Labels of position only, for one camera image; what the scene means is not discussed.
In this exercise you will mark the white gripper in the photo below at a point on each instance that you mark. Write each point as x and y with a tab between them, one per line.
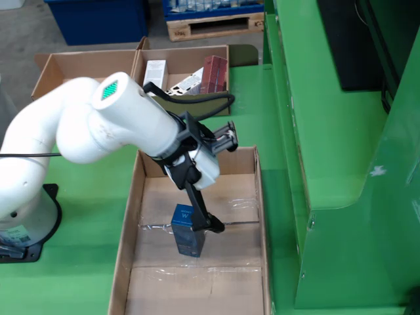
208	170

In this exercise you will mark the blue product box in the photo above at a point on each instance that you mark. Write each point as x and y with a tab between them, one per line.
187	244

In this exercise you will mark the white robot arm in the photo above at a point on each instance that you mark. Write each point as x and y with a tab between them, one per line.
82	131

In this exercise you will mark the large cardboard tray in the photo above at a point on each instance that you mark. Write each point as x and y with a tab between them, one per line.
229	197

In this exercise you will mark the cow print product box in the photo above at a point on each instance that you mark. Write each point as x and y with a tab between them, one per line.
188	83

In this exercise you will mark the red product box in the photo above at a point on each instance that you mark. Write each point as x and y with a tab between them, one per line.
215	73

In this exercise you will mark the white product box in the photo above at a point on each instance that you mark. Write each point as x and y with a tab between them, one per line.
155	72

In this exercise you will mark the cardboard box with products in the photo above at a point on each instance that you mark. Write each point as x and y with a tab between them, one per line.
183	62

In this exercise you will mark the empty cardboard box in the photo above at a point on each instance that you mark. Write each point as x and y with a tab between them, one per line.
82	64

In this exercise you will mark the green metal shelf unit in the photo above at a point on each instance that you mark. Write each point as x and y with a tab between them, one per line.
328	98

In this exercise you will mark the wooden pallet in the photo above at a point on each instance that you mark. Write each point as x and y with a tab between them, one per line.
178	31

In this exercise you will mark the black base plug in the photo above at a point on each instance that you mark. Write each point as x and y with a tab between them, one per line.
11	252

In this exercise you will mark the blue plastic crate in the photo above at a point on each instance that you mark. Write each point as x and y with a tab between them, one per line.
98	19

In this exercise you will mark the white container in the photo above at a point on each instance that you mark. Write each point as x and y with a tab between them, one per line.
11	3

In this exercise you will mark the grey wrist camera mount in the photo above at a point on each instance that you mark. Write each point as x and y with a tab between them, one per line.
223	141

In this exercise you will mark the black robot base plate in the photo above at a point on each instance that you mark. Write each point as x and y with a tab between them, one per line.
34	254

